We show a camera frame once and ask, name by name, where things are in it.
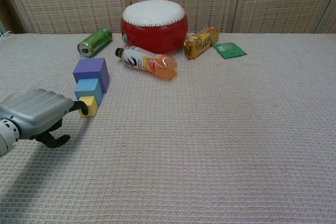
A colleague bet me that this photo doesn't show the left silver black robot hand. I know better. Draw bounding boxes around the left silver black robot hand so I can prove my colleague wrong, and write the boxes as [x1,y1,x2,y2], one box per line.
[0,88,89,148]

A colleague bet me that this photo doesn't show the medium blue foam cube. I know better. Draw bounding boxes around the medium blue foam cube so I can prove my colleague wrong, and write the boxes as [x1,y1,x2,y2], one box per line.
[74,77,103,106]

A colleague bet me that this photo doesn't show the small yellow foam cube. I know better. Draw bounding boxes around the small yellow foam cube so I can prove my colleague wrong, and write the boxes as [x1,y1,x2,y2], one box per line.
[78,95,98,118]

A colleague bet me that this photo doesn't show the large purple foam cube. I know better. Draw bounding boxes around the large purple foam cube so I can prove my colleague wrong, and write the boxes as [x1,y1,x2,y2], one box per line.
[72,57,110,94]

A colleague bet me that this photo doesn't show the green drink can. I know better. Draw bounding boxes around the green drink can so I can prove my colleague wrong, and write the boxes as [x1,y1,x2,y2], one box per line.
[77,27,113,59]

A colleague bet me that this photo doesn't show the brown wooden board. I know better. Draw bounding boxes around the brown wooden board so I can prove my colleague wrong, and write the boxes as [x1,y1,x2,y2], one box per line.
[0,0,27,34]

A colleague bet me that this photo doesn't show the woven folding screen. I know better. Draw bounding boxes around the woven folding screen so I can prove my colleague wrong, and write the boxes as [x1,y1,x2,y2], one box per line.
[0,0,336,35]

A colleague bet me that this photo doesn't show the orange drink plastic bottle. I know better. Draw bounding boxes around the orange drink plastic bottle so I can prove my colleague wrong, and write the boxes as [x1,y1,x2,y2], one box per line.
[115,46,178,81]

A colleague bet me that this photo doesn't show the red drum white top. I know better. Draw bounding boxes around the red drum white top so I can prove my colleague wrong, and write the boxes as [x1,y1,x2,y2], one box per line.
[120,0,188,55]

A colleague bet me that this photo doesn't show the beige woven tablecloth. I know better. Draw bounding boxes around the beige woven tablecloth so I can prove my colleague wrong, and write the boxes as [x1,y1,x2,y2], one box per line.
[0,33,336,224]

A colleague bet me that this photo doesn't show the yellow biscuit pack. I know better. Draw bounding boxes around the yellow biscuit pack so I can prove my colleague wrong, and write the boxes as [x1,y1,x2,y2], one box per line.
[183,26,221,60]

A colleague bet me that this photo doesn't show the green sachet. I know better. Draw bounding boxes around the green sachet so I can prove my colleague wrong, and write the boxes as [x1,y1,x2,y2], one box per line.
[212,41,248,60]

